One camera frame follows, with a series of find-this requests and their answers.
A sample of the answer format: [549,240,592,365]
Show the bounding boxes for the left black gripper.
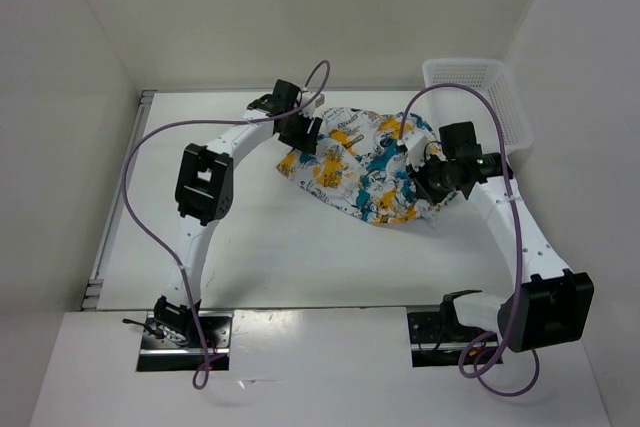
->
[277,108,322,155]

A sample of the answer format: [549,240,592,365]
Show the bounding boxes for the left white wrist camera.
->
[297,89,325,118]

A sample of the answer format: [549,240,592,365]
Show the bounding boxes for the patterned white teal yellow shorts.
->
[276,107,456,224]

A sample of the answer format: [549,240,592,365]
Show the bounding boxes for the white plastic basket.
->
[422,58,533,154]

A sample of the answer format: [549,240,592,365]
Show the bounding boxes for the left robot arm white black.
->
[154,80,324,347]

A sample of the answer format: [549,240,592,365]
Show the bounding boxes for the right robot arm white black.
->
[401,121,594,353]

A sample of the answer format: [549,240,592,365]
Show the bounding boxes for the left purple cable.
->
[122,59,332,391]

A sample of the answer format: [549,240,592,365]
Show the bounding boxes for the metal base plate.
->
[407,305,484,368]
[136,312,233,373]

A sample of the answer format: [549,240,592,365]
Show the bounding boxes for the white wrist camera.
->
[398,131,438,171]
[297,89,325,118]

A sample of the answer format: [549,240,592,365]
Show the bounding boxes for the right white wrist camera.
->
[398,131,438,171]

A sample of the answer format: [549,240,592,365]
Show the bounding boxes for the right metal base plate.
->
[407,305,484,368]

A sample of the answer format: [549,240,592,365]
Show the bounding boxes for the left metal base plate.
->
[136,312,233,373]

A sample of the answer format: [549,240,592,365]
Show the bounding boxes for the aluminium rail frame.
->
[80,90,156,312]

